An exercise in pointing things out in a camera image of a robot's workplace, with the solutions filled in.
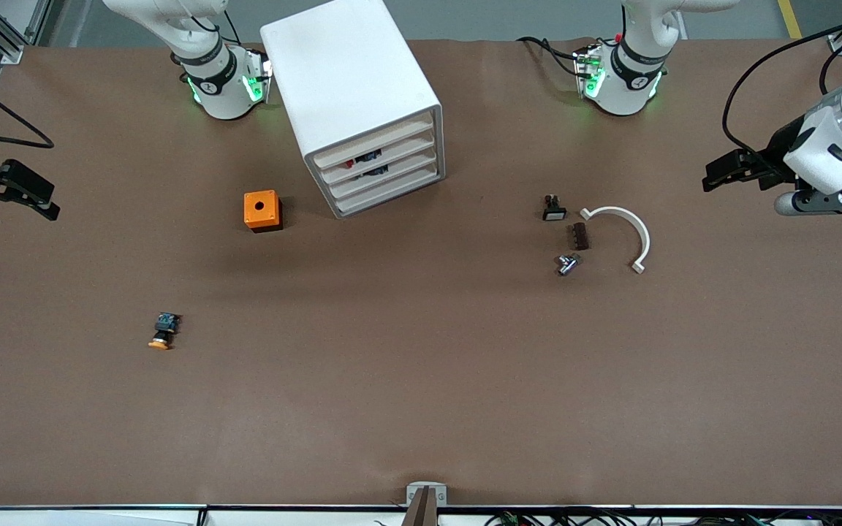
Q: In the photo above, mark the silver key switch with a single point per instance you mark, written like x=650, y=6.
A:
x=567, y=265

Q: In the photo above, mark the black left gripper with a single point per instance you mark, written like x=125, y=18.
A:
x=777, y=155

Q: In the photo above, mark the white table edge rail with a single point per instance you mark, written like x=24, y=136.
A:
x=99, y=517

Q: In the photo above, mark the black switch part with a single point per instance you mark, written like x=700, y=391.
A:
x=377, y=172

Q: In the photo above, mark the white curved bracket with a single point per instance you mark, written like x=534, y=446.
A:
x=640, y=234

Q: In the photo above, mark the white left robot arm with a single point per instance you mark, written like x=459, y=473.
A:
x=629, y=91

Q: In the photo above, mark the orange push button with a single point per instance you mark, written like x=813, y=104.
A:
x=160, y=342

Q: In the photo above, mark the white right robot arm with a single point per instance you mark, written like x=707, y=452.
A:
x=220, y=91

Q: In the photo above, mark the orange box with hole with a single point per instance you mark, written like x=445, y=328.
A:
x=260, y=208

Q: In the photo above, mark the grey metal table bracket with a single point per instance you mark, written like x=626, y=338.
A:
x=414, y=491

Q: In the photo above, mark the red push button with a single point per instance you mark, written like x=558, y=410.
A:
x=362, y=158

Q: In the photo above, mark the aluminium frame profile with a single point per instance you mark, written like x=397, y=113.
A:
x=12, y=52
x=839, y=47

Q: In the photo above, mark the brown terminal block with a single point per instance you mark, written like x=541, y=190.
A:
x=579, y=237

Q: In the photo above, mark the black button with white cap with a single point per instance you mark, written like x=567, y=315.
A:
x=554, y=212

